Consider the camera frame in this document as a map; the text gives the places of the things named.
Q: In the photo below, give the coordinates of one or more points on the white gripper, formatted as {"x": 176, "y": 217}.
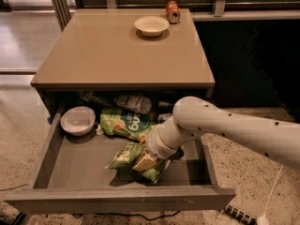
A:
{"x": 157, "y": 145}

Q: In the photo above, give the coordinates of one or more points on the green jalapeno chip bag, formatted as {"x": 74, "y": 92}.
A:
{"x": 125, "y": 159}

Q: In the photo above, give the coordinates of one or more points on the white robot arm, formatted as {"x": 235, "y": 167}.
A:
{"x": 193, "y": 117}

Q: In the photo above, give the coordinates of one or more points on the green snack bag in drawer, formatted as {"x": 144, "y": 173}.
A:
{"x": 132, "y": 125}

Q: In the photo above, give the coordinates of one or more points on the grey crumpled bag in drawer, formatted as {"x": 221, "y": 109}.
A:
{"x": 135, "y": 104}

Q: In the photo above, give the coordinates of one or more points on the dark can in drawer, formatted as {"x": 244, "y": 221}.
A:
{"x": 165, "y": 104}

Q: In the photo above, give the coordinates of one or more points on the open grey top drawer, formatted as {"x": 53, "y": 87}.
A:
{"x": 72, "y": 177}

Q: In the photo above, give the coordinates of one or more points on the white bowl in drawer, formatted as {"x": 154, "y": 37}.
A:
{"x": 78, "y": 121}

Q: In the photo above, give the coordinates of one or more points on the dark bag in drawer back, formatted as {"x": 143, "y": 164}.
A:
{"x": 90, "y": 97}

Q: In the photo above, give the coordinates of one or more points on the black power strip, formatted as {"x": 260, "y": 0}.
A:
{"x": 239, "y": 215}

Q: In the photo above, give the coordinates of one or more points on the white bowl on table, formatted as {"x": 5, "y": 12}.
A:
{"x": 151, "y": 26}

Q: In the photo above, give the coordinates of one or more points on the orange soda can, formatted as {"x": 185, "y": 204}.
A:
{"x": 172, "y": 12}

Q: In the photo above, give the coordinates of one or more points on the metal frame post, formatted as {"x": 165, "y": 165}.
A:
{"x": 62, "y": 12}

